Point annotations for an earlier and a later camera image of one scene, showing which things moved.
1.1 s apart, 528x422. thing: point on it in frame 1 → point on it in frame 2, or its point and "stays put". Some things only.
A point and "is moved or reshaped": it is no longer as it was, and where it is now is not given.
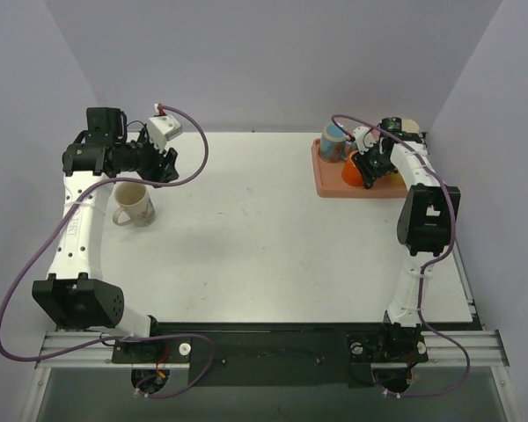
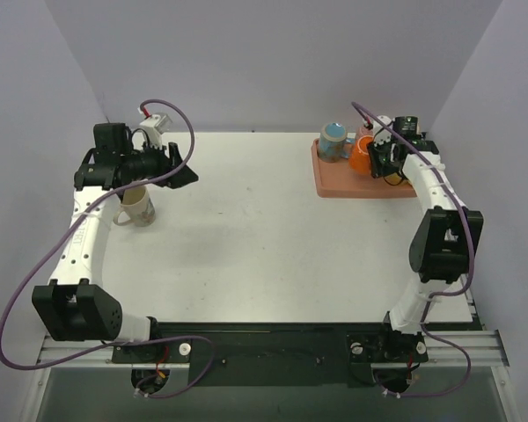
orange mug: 351,174 is moved or reshaped
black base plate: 271,354 stays put
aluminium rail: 442,348 stays put
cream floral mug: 136,208 stays put
